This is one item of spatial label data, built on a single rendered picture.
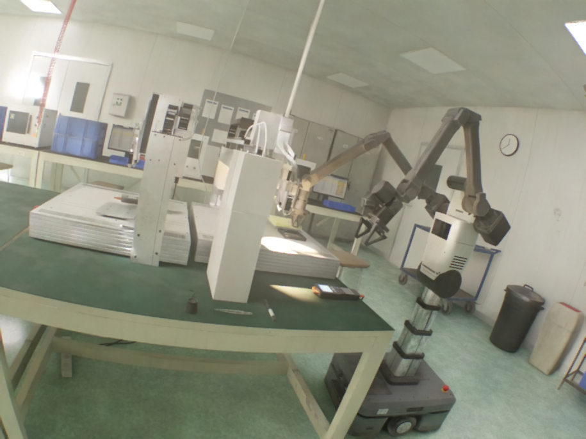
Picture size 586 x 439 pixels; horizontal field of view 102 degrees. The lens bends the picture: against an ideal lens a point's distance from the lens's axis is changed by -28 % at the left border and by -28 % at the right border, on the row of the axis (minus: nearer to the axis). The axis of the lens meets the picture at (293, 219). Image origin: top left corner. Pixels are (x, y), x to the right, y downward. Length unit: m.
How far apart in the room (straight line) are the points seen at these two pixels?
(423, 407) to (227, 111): 5.03
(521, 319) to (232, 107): 5.09
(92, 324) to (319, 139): 5.05
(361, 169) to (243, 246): 5.13
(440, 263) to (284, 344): 0.89
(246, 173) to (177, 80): 4.76
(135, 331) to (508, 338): 3.42
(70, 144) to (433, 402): 4.15
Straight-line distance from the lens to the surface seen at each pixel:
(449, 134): 1.31
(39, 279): 1.06
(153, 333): 0.96
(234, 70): 5.75
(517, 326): 3.70
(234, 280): 1.05
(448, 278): 1.65
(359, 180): 6.04
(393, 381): 1.84
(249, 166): 0.96
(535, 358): 3.76
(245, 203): 0.98
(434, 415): 1.97
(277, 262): 1.39
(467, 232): 1.61
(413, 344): 1.79
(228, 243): 1.00
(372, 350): 1.23
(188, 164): 3.97
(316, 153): 5.59
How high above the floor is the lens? 1.23
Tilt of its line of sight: 10 degrees down
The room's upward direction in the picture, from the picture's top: 15 degrees clockwise
